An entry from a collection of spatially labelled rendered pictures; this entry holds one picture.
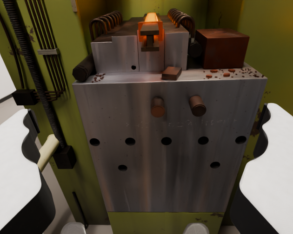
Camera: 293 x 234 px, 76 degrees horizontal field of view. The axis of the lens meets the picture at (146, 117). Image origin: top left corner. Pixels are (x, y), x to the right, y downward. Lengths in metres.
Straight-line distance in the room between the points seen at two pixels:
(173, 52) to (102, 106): 0.19
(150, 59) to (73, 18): 0.26
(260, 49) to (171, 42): 0.30
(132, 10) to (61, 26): 0.38
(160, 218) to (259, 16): 0.66
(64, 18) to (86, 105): 0.26
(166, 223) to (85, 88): 0.53
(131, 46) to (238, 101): 0.25
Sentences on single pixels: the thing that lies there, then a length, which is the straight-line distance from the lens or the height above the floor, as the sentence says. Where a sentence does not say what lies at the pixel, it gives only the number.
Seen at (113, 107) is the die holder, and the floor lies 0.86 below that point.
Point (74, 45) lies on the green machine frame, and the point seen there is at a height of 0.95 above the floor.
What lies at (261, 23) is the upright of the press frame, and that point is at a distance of 0.61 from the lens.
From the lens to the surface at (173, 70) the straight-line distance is 0.39.
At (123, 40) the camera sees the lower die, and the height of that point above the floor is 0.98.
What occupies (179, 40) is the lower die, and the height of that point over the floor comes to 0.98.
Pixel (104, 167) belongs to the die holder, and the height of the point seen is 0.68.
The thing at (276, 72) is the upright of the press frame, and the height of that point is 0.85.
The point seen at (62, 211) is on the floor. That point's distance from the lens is 1.35.
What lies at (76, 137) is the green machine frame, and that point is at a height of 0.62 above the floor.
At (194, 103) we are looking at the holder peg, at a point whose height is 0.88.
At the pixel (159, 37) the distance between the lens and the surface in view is 0.40.
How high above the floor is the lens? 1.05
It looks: 32 degrees down
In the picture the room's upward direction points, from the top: 3 degrees counter-clockwise
